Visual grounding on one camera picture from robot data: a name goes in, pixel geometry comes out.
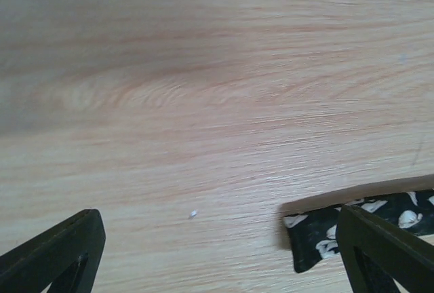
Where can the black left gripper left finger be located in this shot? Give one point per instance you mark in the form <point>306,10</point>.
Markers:
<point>64,258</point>

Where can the black white floral tie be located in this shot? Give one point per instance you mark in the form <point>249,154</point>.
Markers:
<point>313,234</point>

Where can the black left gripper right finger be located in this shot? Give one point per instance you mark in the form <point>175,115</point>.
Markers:
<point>377,254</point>

